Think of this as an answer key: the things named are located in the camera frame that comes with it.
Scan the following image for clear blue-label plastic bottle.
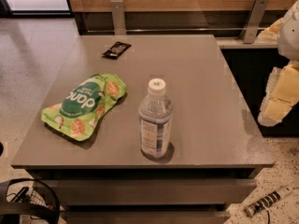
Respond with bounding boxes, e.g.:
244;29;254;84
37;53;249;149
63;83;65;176
138;78;173;159

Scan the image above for white power strip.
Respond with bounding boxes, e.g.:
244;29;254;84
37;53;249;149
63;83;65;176
244;186;293;217

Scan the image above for black rxbar chocolate wrapper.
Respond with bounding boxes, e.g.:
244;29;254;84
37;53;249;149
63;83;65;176
103;41;131;60

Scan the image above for horizontal metal rail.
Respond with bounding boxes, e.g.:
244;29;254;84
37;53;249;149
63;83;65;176
87;26;269;35

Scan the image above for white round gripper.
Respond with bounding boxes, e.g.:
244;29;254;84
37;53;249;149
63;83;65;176
257;0;299;127

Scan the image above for green snack chip bag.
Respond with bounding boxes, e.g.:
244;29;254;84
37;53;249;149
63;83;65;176
41;74;127;142

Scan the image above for left metal rail bracket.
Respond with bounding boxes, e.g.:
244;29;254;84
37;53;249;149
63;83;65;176
110;0;127;35

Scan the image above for black wire basket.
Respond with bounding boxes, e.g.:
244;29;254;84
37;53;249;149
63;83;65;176
0;178;60;224

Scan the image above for right metal rail bracket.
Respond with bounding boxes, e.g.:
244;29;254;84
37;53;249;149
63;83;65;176
240;0;269;44

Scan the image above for metal rail bracket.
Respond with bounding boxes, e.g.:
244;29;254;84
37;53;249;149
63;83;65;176
240;0;269;44
110;0;127;35

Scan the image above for grey table drawer cabinet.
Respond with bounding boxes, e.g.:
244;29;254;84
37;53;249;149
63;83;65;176
12;35;274;224

